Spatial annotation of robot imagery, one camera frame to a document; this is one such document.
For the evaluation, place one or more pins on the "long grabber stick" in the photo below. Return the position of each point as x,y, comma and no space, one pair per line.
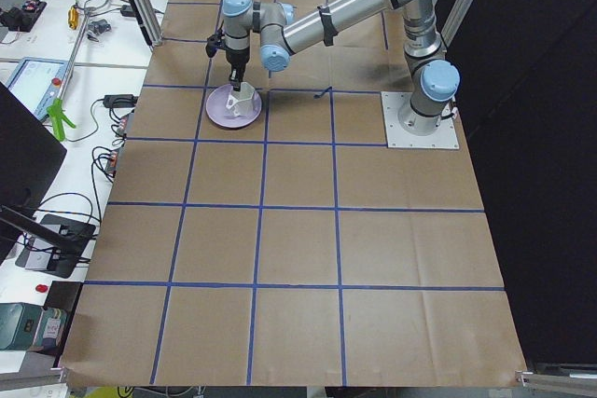
55,111

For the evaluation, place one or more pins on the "black monitor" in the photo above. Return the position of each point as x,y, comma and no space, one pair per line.
30,156

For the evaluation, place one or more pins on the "white faceted mug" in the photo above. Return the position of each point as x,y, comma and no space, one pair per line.
240,103

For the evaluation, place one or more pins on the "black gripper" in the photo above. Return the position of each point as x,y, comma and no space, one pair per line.
236,59

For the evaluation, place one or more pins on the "blue teach pendant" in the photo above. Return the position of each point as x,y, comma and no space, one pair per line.
35,82

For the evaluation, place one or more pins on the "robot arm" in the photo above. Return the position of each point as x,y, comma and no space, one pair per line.
282,36

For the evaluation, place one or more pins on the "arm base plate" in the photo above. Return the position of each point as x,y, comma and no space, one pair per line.
405,129

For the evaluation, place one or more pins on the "lavender round plate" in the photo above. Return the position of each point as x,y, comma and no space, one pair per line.
216,109

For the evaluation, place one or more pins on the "yellow tool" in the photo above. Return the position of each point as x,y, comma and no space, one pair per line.
72,17

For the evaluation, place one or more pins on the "black power adapter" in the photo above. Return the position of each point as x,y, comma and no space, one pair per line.
112,101

